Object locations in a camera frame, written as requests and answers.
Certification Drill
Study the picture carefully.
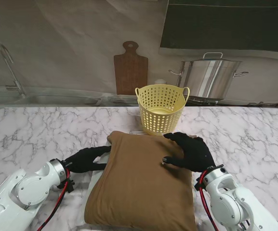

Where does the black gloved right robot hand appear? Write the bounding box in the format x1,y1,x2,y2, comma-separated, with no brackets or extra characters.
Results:
162,132,216,173

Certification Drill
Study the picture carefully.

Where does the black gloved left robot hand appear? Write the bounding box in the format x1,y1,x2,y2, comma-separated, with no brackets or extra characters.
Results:
65,145,113,174

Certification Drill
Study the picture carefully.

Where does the white pillow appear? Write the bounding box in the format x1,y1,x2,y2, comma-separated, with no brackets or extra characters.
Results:
87,142,113,193

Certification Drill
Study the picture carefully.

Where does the brown pillowcase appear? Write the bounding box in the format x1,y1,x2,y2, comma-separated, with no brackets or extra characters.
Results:
84,131,198,231

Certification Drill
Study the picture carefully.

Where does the yellow perforated laundry basket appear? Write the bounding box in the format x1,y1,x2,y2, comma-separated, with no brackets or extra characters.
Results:
135,84,190,138

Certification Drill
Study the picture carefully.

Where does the black stove grate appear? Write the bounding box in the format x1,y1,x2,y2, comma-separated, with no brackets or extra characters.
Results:
185,95,278,107

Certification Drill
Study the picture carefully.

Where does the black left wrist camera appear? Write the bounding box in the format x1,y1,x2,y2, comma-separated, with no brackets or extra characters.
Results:
56,179,76,193

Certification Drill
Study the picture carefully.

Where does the red black left arm cable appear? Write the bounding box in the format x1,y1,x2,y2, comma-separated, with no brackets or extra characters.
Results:
39,168,72,231

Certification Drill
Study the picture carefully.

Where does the red black arm cable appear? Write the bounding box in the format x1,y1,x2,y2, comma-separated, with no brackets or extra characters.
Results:
196,170,219,231
39,168,72,231

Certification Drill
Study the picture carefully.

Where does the red black right arm cable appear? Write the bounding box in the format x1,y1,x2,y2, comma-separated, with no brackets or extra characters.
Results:
196,170,219,231

